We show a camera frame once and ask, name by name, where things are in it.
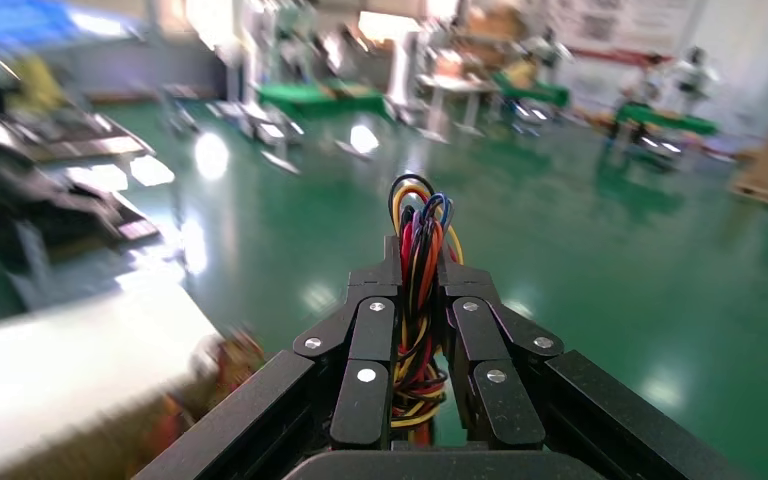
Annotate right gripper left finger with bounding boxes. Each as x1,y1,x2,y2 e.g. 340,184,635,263
292,235,403,450

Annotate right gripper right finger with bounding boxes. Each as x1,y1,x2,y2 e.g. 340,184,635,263
436,245,565,448

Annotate multicoloured wire harness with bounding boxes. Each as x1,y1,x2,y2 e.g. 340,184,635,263
386,172,466,446

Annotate green workbench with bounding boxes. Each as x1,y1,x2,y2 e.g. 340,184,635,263
611,101,721,138
256,80,387,123
492,68,572,111

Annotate white table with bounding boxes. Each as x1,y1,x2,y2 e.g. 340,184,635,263
414,71,501,139

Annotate dark grey power supply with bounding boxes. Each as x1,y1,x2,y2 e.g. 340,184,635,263
16,111,157,166
52,188,163,245

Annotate brown cardboard box with dividers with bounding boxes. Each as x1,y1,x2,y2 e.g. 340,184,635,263
0,329,268,480

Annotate white robot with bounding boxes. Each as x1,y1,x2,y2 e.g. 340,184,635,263
671,44,721,115

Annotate blue board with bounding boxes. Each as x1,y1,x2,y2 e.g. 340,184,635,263
0,0,124,56

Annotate white wall poster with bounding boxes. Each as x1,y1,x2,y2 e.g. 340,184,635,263
548,0,693,66

